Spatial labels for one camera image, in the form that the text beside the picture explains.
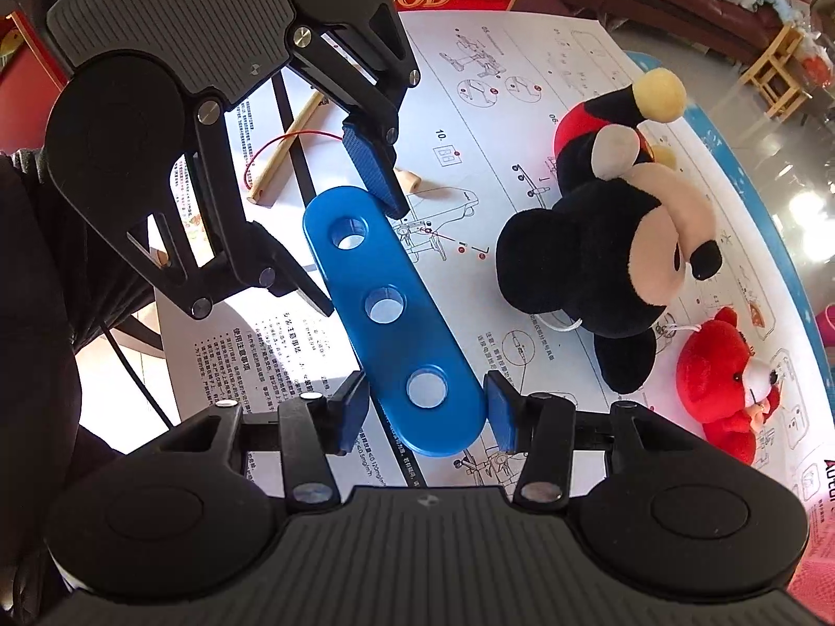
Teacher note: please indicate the blue plate with three holes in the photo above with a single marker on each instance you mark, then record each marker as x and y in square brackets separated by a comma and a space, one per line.
[404, 347]

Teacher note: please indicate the person's left forearm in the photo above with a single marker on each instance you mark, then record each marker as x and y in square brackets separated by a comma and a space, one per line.
[32, 339]

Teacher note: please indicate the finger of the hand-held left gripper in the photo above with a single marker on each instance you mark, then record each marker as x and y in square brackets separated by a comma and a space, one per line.
[225, 208]
[373, 166]

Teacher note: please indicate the wooden stool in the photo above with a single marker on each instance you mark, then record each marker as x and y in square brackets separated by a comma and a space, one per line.
[779, 72]

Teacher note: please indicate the red bear plush toy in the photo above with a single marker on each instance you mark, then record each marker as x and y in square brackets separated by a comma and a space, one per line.
[708, 378]

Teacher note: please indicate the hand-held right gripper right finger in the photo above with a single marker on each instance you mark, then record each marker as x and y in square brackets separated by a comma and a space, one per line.
[499, 411]

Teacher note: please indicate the pink plastic toy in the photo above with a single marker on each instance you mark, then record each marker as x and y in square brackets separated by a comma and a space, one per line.
[819, 587]

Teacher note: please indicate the black mouse plush toy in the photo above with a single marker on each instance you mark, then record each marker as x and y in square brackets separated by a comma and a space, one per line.
[587, 254]

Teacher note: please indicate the white instruction sheet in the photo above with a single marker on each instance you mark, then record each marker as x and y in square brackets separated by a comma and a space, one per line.
[456, 111]

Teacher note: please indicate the wooden stick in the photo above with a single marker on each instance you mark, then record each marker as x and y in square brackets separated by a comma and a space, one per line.
[287, 147]

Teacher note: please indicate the small wooden peg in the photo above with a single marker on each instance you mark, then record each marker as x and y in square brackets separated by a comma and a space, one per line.
[408, 181]

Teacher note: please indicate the dark red leather sofa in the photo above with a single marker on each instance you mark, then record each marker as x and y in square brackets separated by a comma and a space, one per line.
[652, 6]

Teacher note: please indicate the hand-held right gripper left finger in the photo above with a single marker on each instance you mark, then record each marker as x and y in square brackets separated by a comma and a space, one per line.
[352, 407]

